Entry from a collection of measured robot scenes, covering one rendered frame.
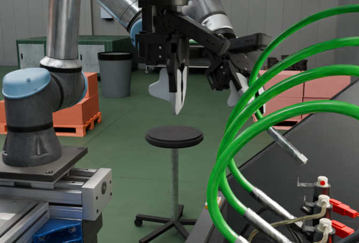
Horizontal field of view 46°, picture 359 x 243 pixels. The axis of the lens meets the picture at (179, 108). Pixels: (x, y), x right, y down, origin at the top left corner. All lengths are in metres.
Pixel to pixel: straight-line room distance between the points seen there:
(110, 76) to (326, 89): 3.47
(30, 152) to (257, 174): 0.58
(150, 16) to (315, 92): 4.60
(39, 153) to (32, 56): 8.30
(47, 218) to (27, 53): 8.39
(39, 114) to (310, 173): 0.70
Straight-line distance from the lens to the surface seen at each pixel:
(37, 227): 1.11
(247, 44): 0.89
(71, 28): 1.20
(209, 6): 1.00
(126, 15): 0.94
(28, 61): 9.47
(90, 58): 8.86
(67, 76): 1.20
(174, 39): 0.73
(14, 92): 1.11
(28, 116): 1.11
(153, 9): 0.76
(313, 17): 0.81
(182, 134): 2.52
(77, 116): 4.99
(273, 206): 0.71
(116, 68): 6.99
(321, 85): 5.28
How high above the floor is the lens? 1.42
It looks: 13 degrees down
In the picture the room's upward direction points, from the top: straight up
